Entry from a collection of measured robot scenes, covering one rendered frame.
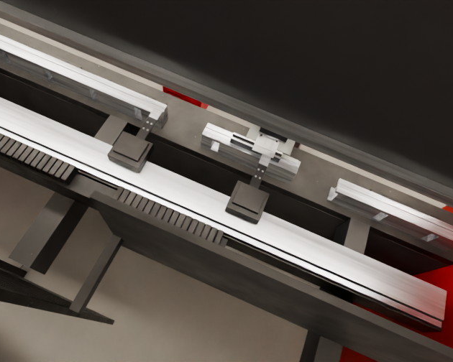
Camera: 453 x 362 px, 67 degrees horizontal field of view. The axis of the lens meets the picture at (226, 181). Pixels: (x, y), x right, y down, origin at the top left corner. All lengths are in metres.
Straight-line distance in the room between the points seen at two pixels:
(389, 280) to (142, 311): 1.33
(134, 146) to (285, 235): 0.60
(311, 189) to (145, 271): 1.14
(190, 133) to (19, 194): 1.35
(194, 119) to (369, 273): 0.89
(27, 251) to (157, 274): 0.96
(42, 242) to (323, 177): 1.08
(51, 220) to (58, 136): 0.30
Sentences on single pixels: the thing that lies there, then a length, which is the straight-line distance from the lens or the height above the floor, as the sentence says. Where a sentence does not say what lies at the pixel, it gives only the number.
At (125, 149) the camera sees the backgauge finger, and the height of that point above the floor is 1.03.
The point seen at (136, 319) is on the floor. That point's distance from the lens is 2.10.
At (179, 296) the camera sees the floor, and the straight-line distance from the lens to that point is 2.10.
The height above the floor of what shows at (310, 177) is 0.88.
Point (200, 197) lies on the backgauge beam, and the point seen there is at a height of 0.98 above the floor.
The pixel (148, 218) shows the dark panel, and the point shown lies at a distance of 0.79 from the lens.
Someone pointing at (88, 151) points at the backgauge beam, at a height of 0.98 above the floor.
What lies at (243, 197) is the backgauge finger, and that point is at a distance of 1.15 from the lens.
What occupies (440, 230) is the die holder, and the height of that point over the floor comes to 0.97.
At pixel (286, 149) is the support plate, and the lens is 1.32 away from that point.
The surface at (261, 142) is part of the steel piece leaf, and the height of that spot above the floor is 1.00.
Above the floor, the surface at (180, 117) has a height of 0.87.
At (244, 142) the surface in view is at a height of 1.00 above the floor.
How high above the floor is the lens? 2.09
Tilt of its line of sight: 64 degrees down
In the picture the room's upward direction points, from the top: 17 degrees clockwise
